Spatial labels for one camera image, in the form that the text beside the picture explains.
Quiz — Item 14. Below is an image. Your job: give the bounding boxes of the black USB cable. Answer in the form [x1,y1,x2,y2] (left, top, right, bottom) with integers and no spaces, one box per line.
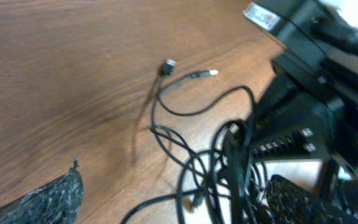
[119,58,267,224]
[149,68,257,200]

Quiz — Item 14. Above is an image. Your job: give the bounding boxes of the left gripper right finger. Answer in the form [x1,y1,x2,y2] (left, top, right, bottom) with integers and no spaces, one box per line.
[266,174,358,224]

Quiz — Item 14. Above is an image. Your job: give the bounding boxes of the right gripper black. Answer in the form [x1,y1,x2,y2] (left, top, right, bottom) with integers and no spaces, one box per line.
[251,51,358,174]

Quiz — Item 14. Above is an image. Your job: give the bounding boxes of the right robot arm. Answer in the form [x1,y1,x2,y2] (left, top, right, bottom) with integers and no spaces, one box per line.
[243,1,358,176]

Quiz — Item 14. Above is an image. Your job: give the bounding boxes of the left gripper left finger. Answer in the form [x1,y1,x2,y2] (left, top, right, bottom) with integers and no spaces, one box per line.
[0,156,85,224]

